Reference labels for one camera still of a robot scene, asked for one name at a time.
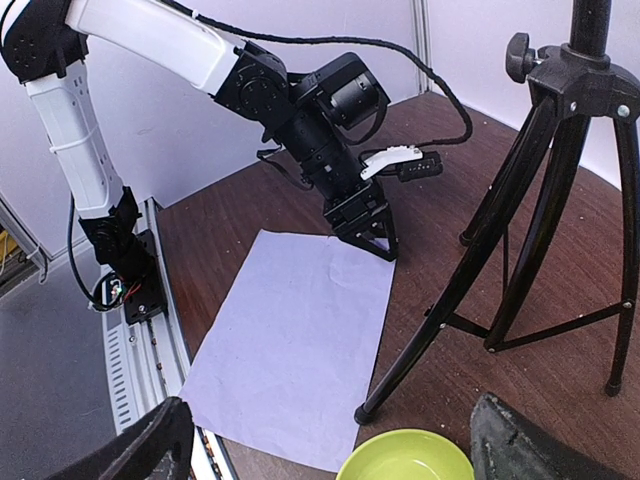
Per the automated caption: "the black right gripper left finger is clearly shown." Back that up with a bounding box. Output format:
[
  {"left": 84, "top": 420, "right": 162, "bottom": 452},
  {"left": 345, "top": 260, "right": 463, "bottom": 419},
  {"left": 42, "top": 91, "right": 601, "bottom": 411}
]
[{"left": 49, "top": 397, "right": 194, "bottom": 479}]

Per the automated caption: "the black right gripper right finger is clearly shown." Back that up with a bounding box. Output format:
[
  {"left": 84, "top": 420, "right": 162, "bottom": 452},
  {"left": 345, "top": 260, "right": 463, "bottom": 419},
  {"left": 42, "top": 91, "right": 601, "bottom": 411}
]
[{"left": 470, "top": 392, "right": 625, "bottom": 479}]

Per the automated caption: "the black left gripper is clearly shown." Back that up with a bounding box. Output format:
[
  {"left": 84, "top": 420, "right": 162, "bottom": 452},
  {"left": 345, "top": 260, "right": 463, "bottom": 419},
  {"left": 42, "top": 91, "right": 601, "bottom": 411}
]
[{"left": 323, "top": 184, "right": 398, "bottom": 261}]

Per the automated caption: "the lavender paper sheet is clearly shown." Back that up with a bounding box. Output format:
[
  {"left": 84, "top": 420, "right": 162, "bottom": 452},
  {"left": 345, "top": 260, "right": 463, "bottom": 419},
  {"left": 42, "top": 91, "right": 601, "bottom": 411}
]
[{"left": 180, "top": 231, "right": 395, "bottom": 472}]

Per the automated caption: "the black perforated music stand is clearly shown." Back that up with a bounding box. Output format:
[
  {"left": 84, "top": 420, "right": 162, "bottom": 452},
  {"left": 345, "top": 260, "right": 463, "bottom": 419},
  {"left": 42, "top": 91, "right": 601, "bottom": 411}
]
[{"left": 354, "top": 1, "right": 639, "bottom": 425}]

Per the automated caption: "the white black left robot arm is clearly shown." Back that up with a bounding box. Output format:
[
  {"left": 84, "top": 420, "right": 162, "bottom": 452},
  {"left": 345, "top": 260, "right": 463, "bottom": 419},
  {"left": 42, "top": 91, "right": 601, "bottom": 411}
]
[{"left": 1, "top": 1, "right": 427, "bottom": 257}]

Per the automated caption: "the lime green bowl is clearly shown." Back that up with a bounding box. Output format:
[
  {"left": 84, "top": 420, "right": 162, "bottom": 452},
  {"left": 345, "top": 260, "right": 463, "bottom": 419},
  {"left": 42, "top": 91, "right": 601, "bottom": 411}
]
[{"left": 336, "top": 429, "right": 474, "bottom": 480}]

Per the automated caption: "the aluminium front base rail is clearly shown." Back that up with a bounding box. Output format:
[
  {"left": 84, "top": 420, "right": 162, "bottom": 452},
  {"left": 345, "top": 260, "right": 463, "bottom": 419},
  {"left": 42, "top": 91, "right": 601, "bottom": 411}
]
[{"left": 97, "top": 197, "right": 236, "bottom": 480}]

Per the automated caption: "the aluminium left corner post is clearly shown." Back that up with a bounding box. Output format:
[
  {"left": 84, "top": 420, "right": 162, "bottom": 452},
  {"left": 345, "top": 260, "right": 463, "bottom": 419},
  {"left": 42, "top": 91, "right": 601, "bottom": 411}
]
[{"left": 410, "top": 0, "right": 431, "bottom": 94}]

